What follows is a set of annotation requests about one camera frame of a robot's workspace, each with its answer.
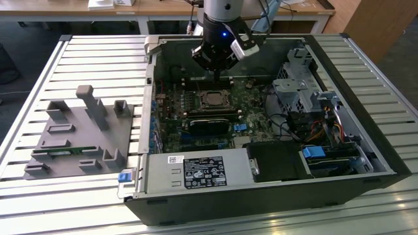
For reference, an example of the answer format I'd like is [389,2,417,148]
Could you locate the grey parts rack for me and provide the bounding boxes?
[23,84,136,182]

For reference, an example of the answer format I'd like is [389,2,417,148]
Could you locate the black rounded object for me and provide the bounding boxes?
[0,43,20,85]

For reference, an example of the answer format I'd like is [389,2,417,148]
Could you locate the green motherboard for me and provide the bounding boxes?
[152,78,278,154]

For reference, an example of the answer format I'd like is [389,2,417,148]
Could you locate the wooden cabinet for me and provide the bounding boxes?
[323,0,418,64]

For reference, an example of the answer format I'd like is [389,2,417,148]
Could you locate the metal socket cover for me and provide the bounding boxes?
[198,90,235,110]

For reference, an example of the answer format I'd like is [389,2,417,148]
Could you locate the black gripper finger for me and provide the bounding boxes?
[216,52,242,83]
[191,46,218,83]

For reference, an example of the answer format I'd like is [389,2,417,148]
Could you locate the blue disk carrier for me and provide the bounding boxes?
[302,145,327,160]

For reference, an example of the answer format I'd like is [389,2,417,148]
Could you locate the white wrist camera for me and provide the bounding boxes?
[230,34,262,61]

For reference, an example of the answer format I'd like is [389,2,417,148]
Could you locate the silver chipset heatsink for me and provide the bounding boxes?
[234,136,251,149]

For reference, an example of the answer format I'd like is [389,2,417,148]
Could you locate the black plastic shroud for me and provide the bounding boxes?
[243,141,313,183]

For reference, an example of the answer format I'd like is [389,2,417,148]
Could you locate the metal drive cage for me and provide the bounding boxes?
[270,47,343,113]

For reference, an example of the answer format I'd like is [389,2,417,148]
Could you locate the black graphics card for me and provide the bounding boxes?
[187,117,231,135]

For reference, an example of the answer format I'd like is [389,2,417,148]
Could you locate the plain white box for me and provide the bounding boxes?
[88,0,115,11]

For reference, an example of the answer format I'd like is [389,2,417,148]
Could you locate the green RAM stick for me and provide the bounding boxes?
[48,146,99,156]

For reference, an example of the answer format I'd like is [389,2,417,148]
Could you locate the CPU socket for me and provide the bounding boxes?
[196,89,235,110]

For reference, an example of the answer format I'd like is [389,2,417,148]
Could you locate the black PC case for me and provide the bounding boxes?
[123,33,413,227]

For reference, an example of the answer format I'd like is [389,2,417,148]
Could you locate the silver CPU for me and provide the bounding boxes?
[203,92,227,105]

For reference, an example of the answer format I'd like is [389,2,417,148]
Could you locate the yellow red power wires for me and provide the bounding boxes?
[306,119,347,145]

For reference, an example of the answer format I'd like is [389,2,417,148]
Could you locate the silver power supply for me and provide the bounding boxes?
[146,148,255,194]

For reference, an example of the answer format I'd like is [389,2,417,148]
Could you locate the wooden desk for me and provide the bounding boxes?
[0,0,335,35]

